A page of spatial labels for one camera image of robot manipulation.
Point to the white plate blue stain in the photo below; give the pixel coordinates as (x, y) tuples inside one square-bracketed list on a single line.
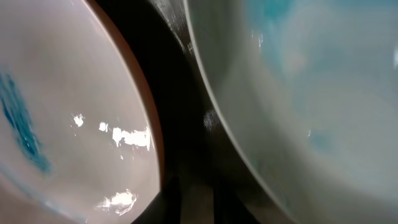
[(79, 129)]

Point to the brown serving tray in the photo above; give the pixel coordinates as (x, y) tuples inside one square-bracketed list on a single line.
[(205, 180)]

